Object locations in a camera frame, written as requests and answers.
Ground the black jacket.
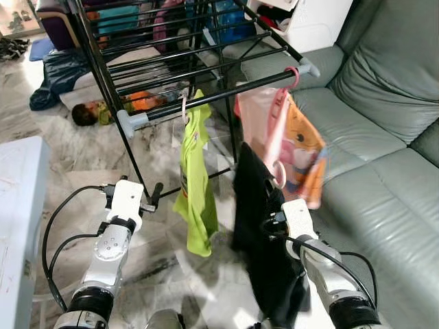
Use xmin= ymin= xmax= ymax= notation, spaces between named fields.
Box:
xmin=229 ymin=142 xmax=311 ymax=329

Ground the rose pink clothes hanger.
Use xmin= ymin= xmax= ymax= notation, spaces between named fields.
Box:
xmin=271 ymin=160 xmax=288 ymax=191

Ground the pale pink plastic hanger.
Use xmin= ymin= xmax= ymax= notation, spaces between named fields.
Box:
xmin=180 ymin=96 xmax=191 ymax=126

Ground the red plastic hanger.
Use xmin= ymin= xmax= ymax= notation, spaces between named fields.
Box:
xmin=278 ymin=65 xmax=301 ymax=110

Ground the lime green garment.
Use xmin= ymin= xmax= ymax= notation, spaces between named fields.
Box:
xmin=171 ymin=89 xmax=221 ymax=258

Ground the orange dressed doll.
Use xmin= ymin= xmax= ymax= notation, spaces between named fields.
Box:
xmin=71 ymin=89 xmax=169 ymax=127

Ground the pink orange printed garment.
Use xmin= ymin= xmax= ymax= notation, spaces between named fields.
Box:
xmin=234 ymin=85 xmax=329 ymax=210

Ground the light blue folding table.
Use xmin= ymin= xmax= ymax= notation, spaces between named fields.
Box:
xmin=0 ymin=136 xmax=51 ymax=329

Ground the grey robot left leg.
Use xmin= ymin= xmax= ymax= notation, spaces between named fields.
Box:
xmin=144 ymin=308 xmax=185 ymax=329

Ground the dark blue bag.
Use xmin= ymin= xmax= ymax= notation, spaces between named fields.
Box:
xmin=29 ymin=49 xmax=93 ymax=112

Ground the black clothes rack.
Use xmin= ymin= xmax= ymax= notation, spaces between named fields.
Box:
xmin=72 ymin=0 xmax=322 ymax=201

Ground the grey-green leather sofa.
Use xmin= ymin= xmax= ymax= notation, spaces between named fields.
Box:
xmin=226 ymin=0 xmax=439 ymax=329

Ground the white storage box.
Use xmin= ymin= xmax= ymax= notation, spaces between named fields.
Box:
xmin=246 ymin=0 xmax=355 ymax=54

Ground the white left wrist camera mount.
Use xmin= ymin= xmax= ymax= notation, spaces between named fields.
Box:
xmin=108 ymin=180 xmax=145 ymax=232

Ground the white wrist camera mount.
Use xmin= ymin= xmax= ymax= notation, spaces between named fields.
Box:
xmin=282 ymin=199 xmax=318 ymax=242
xmin=108 ymin=180 xmax=145 ymax=232

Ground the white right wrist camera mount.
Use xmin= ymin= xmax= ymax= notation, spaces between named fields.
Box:
xmin=282 ymin=199 xmax=318 ymax=242

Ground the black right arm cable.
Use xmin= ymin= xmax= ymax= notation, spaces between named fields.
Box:
xmin=261 ymin=218 xmax=379 ymax=309

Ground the black wire shelf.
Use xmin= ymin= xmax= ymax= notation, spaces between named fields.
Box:
xmin=75 ymin=0 xmax=304 ymax=97

